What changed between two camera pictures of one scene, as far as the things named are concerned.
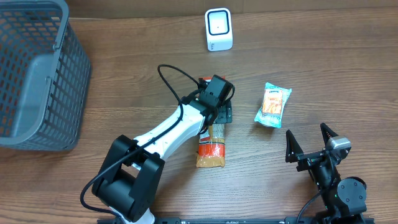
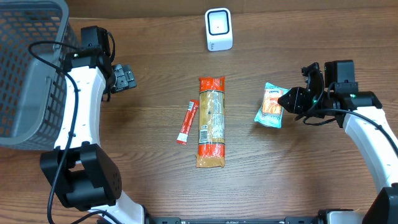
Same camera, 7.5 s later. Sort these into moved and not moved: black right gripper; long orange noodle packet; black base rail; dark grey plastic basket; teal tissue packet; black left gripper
Moved: black left gripper; black right gripper
Not moved: long orange noodle packet; teal tissue packet; dark grey plastic basket; black base rail
